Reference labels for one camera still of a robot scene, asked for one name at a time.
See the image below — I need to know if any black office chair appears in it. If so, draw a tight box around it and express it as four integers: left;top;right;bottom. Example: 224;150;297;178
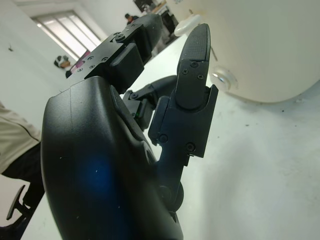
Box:
6;184;34;221

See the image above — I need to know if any person in dark clothes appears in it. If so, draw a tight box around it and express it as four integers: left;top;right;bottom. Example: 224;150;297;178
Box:
124;13;140;26

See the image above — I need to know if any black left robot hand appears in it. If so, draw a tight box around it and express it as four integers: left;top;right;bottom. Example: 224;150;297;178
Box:
40;13;219;240

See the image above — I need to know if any window with blinds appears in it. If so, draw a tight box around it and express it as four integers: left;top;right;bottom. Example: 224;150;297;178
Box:
30;9;101;62

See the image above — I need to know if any black white small object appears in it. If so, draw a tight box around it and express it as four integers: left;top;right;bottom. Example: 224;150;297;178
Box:
54;55;71;69

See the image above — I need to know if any white two-slot toaster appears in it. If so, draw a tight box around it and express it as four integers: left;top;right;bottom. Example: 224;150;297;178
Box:
189;0;320;104

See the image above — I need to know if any person in beige jacket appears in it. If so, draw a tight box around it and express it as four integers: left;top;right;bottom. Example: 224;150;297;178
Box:
0;99;46;226

